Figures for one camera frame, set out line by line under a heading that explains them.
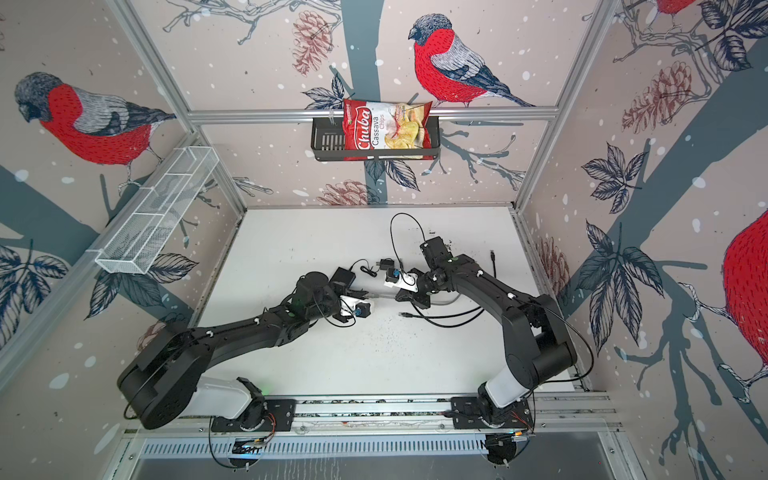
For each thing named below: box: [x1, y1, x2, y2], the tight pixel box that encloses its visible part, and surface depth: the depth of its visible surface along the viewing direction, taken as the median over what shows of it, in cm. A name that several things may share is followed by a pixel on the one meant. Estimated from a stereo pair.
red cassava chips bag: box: [343, 99, 434, 161], surface depth 90 cm
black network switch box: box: [328, 267, 357, 289], surface depth 102 cm
